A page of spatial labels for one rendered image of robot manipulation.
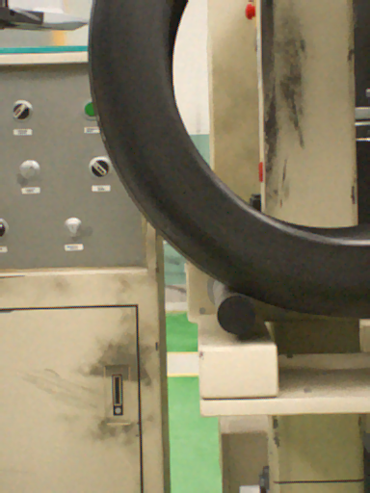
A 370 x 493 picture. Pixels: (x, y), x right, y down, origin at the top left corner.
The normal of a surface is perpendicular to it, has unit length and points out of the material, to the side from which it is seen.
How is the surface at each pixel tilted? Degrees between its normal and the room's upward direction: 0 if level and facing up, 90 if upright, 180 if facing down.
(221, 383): 90
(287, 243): 100
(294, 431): 90
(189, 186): 96
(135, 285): 90
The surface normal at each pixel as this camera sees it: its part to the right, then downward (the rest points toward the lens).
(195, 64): -0.06, 0.05
